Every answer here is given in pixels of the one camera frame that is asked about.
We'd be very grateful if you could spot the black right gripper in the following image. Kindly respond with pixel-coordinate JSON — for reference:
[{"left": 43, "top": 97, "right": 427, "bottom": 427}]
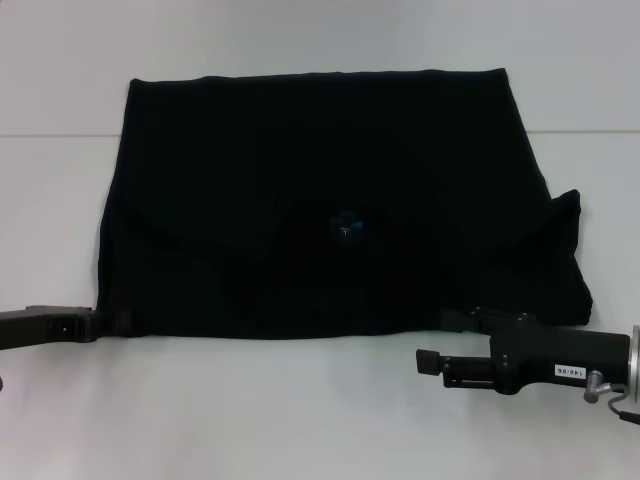
[{"left": 415, "top": 306, "right": 633, "bottom": 397}]

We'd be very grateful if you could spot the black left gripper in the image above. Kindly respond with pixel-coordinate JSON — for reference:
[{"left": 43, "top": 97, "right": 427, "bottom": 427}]
[{"left": 0, "top": 305, "right": 135, "bottom": 352}]

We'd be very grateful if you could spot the black shirt with FREE print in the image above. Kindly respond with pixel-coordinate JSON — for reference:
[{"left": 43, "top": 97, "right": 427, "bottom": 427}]
[{"left": 94, "top": 67, "right": 595, "bottom": 342}]

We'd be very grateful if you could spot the right arm silver cable plug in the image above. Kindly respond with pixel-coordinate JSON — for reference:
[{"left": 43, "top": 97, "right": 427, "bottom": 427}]
[{"left": 584, "top": 369, "right": 615, "bottom": 402}]

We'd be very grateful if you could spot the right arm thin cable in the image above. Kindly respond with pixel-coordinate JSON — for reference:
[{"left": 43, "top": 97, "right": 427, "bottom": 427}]
[{"left": 603, "top": 388, "right": 640, "bottom": 427}]

